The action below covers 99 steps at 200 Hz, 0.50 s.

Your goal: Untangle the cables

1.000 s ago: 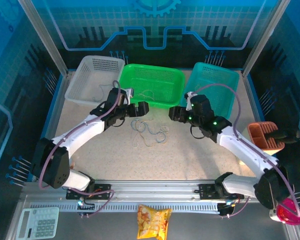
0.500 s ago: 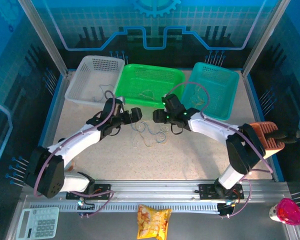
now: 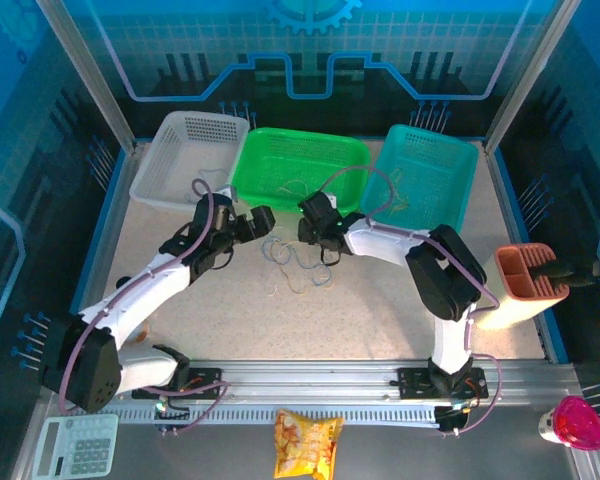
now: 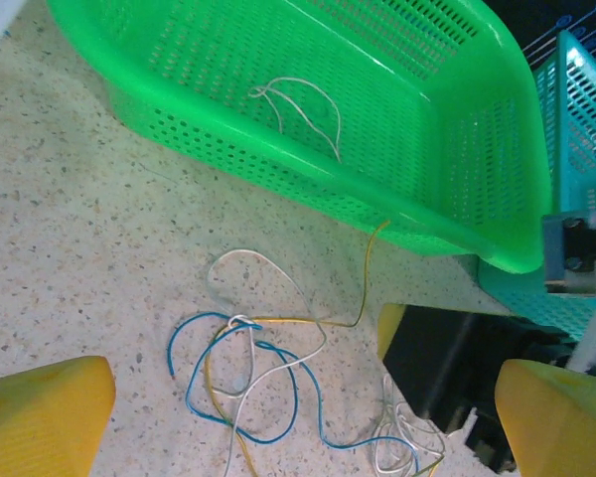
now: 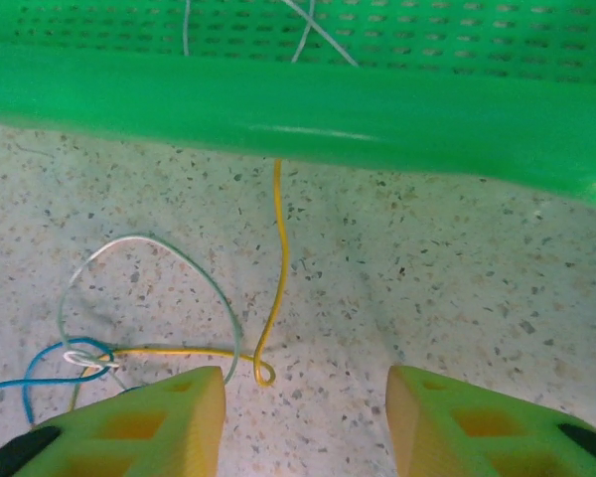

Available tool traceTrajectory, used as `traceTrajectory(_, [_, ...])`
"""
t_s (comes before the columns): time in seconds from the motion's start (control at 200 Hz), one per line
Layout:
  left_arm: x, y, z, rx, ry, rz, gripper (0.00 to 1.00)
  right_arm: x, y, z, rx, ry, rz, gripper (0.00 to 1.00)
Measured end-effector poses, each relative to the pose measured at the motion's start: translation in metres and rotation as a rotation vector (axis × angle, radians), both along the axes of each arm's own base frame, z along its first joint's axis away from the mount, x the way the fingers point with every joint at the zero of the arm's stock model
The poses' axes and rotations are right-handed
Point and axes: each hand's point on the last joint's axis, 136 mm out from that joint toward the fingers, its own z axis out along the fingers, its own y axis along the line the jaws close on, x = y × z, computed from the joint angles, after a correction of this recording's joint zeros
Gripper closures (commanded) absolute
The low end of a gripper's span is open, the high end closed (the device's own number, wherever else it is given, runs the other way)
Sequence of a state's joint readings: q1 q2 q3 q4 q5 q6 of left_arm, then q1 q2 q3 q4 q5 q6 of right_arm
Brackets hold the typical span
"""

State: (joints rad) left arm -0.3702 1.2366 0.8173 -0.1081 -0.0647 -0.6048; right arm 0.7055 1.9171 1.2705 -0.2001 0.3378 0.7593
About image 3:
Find blue thin cable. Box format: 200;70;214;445
260;235;294;266

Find pile of rubber bands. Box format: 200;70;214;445
279;244;334;289

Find white rubber bands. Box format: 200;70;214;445
275;178;313;201

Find yellow-green thin cable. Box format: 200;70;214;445
273;266;334;298

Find yellow thin cable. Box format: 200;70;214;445
381;166;414;218

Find green plastic basket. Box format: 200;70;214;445
228;126;373;214

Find white plastic basket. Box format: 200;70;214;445
128;110;252;214

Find teal plastic basket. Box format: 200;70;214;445
359;124;481;237

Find orange and cream utensil holder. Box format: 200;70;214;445
478;243;572;332

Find yellow snack bag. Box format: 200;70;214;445
273;408;346;480

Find white desk calculator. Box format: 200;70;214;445
31;413;121;479

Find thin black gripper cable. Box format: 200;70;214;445
208;248;235;270
319;243;345;267

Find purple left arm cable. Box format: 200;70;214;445
59;178;230;439

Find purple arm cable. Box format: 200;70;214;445
59;178;230;439
324;165;504;438

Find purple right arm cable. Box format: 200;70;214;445
324;165;504;438

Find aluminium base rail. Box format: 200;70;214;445
114;357;581;404

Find white slotted cable duct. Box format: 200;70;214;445
94;403;444;428

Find aluminium frame post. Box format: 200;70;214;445
34;0;144;154
484;0;581;151

